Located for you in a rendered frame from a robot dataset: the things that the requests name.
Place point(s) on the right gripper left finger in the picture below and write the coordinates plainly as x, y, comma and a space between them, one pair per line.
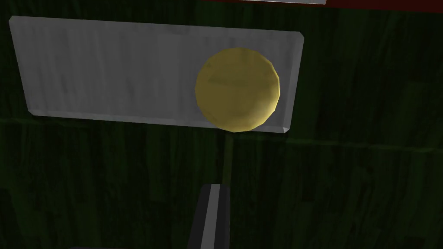
199, 221

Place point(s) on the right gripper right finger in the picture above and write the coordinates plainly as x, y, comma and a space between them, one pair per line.
218, 221

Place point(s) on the yellow ball knob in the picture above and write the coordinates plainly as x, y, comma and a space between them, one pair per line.
237, 90

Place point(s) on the grey rectangular knob plate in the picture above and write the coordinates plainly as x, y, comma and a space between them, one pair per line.
104, 69

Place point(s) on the dark green door leaf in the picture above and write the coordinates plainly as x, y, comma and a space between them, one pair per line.
363, 103

